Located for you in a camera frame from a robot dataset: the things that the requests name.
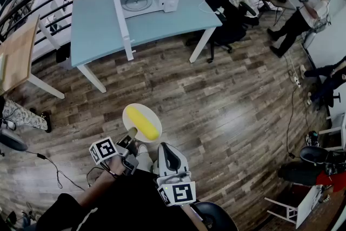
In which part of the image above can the black floor cable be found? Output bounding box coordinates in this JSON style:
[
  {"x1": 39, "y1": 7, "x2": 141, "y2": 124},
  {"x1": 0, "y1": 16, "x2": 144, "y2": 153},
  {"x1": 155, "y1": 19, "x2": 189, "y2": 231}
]
[
  {"x1": 25, "y1": 150, "x2": 86, "y2": 192},
  {"x1": 285, "y1": 54, "x2": 298, "y2": 160}
]

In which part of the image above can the black round stool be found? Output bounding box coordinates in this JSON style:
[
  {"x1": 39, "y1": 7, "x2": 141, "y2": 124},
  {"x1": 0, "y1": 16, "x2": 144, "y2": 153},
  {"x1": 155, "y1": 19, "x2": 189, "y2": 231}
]
[{"x1": 193, "y1": 201, "x2": 239, "y2": 231}]

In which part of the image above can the person's left forearm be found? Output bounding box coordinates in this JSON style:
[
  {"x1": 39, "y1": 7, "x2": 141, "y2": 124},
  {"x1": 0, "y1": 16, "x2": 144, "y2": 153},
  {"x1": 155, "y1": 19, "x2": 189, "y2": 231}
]
[{"x1": 77, "y1": 156, "x2": 127, "y2": 209}]

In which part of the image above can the small black bag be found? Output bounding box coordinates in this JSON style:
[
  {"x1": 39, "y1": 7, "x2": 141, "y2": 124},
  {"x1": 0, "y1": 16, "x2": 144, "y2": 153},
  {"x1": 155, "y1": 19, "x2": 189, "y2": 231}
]
[{"x1": 55, "y1": 43, "x2": 71, "y2": 63}]

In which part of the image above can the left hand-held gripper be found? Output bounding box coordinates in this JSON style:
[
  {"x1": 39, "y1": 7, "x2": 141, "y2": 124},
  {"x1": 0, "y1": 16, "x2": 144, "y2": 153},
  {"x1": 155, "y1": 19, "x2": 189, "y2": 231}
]
[{"x1": 89, "y1": 127, "x2": 140, "y2": 176}]

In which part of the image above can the white power cable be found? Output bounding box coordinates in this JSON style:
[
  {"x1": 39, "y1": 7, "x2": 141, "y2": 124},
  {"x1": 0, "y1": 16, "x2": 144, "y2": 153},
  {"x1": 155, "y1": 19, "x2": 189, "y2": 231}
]
[{"x1": 180, "y1": 0, "x2": 220, "y2": 15}]

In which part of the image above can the person's right forearm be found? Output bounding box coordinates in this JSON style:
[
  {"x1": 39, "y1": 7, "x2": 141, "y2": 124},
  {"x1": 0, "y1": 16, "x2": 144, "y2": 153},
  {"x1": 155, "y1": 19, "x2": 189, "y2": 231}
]
[{"x1": 181, "y1": 204, "x2": 207, "y2": 231}]

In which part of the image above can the person's black clothing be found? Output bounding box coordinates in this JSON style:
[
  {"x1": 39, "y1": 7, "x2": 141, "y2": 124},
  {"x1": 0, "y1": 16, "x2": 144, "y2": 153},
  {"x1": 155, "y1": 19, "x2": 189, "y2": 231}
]
[{"x1": 35, "y1": 169, "x2": 201, "y2": 231}]

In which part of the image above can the white round plate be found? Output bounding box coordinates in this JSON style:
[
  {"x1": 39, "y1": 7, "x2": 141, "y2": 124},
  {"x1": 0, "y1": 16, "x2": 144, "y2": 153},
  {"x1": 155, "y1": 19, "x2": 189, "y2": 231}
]
[{"x1": 122, "y1": 103, "x2": 163, "y2": 143}]

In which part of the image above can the white cloth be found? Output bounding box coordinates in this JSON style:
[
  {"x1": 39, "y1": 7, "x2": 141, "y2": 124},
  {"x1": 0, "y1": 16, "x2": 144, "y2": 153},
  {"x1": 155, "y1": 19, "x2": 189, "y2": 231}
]
[{"x1": 229, "y1": 0, "x2": 261, "y2": 19}]

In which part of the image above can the black chair base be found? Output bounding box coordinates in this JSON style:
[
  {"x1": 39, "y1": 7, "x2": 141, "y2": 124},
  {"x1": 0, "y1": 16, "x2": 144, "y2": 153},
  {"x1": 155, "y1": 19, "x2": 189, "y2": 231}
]
[{"x1": 0, "y1": 128, "x2": 28, "y2": 152}]

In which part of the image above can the light blue table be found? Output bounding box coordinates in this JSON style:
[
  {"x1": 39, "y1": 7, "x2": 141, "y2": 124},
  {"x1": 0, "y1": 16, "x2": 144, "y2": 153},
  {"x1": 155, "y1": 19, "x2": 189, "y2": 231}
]
[{"x1": 70, "y1": 0, "x2": 223, "y2": 94}]

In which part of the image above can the red cloth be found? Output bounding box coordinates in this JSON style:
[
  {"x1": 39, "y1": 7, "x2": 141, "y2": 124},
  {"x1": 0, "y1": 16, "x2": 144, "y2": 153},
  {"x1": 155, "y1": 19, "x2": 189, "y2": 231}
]
[{"x1": 315, "y1": 170, "x2": 346, "y2": 193}]

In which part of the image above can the yellow corn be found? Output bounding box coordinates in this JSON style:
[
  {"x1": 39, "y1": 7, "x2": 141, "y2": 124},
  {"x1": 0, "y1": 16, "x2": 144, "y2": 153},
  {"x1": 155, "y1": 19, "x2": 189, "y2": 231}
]
[{"x1": 126, "y1": 105, "x2": 160, "y2": 141}]

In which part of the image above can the white power strip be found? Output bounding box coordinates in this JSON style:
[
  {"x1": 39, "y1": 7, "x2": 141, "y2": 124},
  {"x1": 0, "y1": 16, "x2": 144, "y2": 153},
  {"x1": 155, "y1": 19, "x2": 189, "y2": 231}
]
[{"x1": 292, "y1": 72, "x2": 302, "y2": 89}]

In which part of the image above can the white side table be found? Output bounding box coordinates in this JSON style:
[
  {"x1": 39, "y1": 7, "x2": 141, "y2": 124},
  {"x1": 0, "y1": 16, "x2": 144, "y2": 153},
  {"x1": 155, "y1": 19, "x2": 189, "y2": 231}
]
[{"x1": 318, "y1": 112, "x2": 346, "y2": 151}]

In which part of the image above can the light wooden table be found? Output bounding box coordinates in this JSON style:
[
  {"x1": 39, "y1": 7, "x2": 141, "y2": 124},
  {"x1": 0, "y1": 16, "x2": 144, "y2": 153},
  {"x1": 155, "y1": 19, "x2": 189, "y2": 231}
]
[{"x1": 0, "y1": 15, "x2": 65, "y2": 100}]

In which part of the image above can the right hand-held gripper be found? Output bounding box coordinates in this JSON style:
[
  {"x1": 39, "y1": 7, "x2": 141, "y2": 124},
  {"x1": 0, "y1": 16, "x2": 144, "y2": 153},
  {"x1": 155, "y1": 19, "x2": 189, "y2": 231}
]
[{"x1": 155, "y1": 142, "x2": 197, "y2": 207}]

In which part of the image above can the person's white shoe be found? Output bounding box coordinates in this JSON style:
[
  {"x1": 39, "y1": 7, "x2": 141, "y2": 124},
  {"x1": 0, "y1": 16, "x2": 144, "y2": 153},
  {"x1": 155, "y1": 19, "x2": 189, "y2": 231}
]
[{"x1": 136, "y1": 144, "x2": 154, "y2": 171}]

